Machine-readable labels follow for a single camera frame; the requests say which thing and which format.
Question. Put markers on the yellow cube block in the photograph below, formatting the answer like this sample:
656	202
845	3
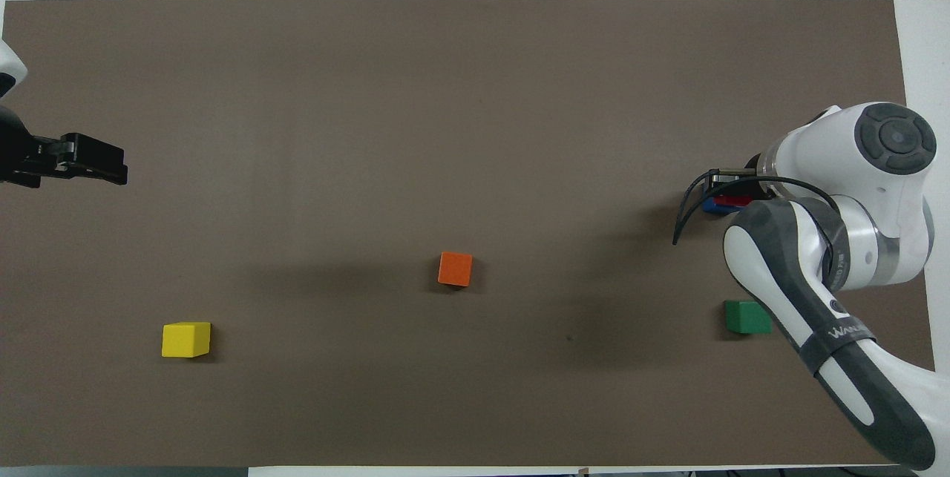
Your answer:
185	340

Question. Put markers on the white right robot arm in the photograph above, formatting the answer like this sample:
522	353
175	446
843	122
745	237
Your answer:
853	239

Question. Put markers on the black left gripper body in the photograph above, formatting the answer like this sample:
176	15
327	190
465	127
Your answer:
22	150

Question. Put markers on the red cube block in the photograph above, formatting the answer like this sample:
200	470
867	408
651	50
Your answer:
733	201

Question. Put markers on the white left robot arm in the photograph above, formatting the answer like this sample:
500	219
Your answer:
9	69

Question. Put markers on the orange cube block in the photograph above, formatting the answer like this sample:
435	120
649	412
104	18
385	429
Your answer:
455	268

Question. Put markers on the brown table mat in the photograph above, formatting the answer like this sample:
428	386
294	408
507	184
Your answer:
445	128

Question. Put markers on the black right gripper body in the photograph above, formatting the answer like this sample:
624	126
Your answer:
735	186

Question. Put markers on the green cube block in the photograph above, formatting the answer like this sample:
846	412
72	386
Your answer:
746	316

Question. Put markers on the blue cube block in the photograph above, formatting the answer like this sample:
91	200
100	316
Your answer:
716	207

